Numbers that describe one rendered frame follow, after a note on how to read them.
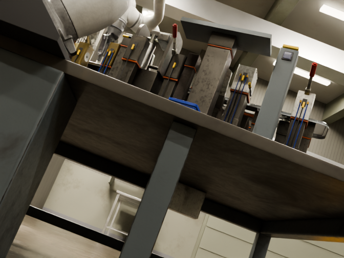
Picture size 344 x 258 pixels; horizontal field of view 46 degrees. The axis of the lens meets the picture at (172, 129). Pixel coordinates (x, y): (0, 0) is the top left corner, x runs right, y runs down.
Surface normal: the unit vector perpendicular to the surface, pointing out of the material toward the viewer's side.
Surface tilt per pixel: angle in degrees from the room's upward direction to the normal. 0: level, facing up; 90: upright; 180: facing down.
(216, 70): 90
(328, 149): 90
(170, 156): 90
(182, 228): 90
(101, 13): 119
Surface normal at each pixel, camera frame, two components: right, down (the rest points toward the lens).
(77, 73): 0.10, -0.23
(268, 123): -0.22, -0.34
